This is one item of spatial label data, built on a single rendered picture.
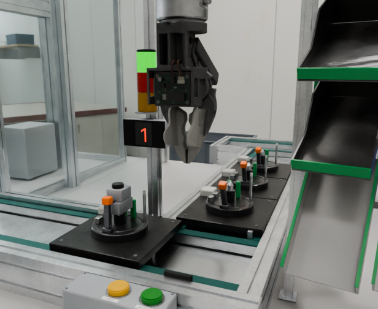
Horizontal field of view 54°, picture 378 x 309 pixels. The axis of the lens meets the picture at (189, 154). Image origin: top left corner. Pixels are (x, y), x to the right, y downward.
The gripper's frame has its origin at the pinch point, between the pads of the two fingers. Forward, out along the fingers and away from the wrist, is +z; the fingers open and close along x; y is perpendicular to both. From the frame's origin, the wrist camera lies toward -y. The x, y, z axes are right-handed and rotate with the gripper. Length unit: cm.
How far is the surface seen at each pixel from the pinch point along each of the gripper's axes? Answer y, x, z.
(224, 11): -393, -109, -79
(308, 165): -11.8, 17.9, 3.1
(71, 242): -9.7, -33.7, 26.0
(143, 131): -28.9, -24.1, 2.1
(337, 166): -10.7, 22.7, 2.6
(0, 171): -33, -81, 20
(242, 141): -162, -30, 29
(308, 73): -12.2, 17.0, -12.6
